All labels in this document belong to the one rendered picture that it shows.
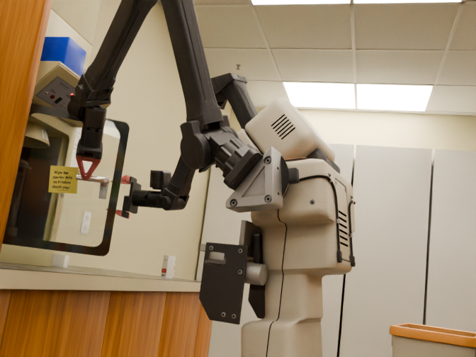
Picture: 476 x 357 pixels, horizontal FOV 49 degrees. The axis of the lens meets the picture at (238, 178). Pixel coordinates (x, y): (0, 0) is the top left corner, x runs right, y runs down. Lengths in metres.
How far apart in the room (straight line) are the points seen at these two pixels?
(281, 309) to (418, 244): 3.28
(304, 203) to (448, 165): 3.48
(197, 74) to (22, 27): 0.65
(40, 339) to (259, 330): 0.52
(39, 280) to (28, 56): 0.62
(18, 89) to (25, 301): 0.57
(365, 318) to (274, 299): 3.20
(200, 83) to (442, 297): 3.51
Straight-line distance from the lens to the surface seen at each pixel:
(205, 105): 1.07
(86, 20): 1.93
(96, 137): 1.45
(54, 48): 1.64
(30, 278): 1.20
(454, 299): 4.36
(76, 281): 1.36
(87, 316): 1.50
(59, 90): 1.64
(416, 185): 4.41
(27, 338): 1.29
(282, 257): 1.11
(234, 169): 0.97
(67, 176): 1.55
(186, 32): 1.08
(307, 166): 1.07
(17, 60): 1.54
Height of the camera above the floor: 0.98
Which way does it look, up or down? 11 degrees up
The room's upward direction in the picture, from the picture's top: 7 degrees clockwise
